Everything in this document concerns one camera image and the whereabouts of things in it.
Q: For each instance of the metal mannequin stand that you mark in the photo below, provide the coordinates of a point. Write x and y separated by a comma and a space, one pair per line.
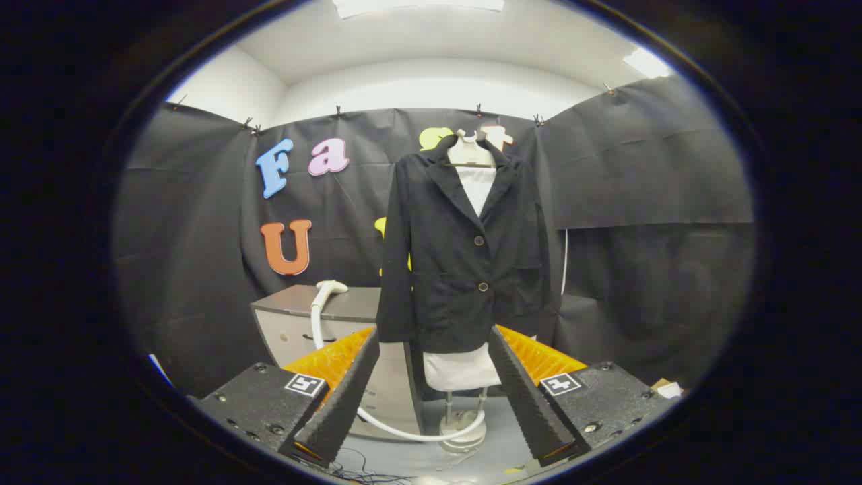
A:
461, 431

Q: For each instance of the black blazer jacket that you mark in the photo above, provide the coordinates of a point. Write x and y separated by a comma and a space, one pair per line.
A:
458, 269

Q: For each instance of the white mannequin torso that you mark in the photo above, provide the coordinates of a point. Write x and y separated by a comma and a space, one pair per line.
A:
461, 370

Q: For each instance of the black backdrop cloth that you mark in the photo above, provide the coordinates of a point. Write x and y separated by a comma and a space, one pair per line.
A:
202, 269

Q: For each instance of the cardboard box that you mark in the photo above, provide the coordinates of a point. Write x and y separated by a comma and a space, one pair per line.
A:
667, 389

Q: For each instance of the grey cabinet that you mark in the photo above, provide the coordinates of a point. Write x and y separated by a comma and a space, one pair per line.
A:
289, 330

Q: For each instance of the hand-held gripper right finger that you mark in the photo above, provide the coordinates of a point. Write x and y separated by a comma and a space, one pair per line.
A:
525, 397

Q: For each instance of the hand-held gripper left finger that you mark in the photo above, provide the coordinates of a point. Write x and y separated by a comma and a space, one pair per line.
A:
343, 397

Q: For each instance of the small ceiling light panel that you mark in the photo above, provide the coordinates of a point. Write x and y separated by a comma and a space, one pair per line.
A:
646, 64

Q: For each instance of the long ceiling light panel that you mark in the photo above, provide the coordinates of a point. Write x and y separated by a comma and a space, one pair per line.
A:
417, 5

